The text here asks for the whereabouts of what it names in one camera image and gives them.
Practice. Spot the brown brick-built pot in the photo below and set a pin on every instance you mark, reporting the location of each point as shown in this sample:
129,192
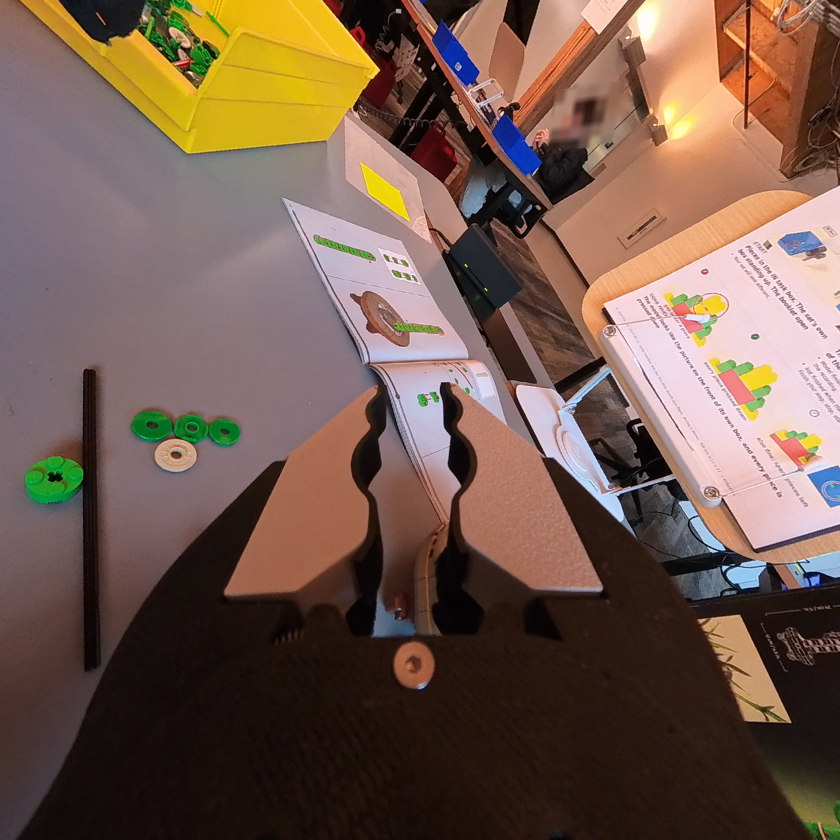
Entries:
430,577

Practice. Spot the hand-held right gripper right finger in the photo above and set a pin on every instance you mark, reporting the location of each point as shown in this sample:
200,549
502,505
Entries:
525,525

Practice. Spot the open instruction booklet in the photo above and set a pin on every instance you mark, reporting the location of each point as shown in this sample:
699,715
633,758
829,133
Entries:
367,295

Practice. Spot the grey desk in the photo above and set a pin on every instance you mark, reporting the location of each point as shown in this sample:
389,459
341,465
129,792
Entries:
164,262

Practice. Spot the blue plastic bin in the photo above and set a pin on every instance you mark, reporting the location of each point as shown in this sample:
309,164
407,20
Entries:
515,145
454,52

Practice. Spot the black printed product box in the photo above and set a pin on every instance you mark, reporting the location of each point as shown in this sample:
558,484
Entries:
807,689

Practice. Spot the red bin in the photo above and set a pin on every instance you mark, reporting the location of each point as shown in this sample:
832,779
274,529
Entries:
433,152
380,82

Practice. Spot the tan round plate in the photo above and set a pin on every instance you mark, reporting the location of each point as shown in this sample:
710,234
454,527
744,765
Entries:
175,455

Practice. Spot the pile of green brick pieces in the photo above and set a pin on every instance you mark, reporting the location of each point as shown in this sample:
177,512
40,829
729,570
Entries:
177,39

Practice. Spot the long brown table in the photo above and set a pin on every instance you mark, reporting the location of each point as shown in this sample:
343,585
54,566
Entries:
472,115

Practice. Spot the printed instruction sheet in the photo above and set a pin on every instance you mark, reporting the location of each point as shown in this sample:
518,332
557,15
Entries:
754,367

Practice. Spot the green round plate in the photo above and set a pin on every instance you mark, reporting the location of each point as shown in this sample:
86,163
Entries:
191,428

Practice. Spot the instruction sheet on stand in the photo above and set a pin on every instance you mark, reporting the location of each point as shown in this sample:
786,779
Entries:
630,262

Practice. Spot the green round brick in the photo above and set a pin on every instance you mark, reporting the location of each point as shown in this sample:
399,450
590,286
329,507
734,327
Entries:
224,431
152,425
54,479

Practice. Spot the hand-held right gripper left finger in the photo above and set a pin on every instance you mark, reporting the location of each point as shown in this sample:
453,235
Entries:
302,525

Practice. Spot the wall lamp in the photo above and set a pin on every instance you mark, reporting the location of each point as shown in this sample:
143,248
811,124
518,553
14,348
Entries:
679,121

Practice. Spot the yellow paper sheet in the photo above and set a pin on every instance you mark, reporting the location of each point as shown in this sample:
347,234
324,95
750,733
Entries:
386,190

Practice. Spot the black electronic box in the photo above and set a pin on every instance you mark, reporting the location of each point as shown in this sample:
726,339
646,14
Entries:
485,269

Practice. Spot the yellow plastic bin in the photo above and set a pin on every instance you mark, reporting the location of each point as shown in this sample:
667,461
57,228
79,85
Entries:
275,98

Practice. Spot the white wall notice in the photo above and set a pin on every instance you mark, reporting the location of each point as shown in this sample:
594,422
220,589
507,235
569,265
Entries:
600,10

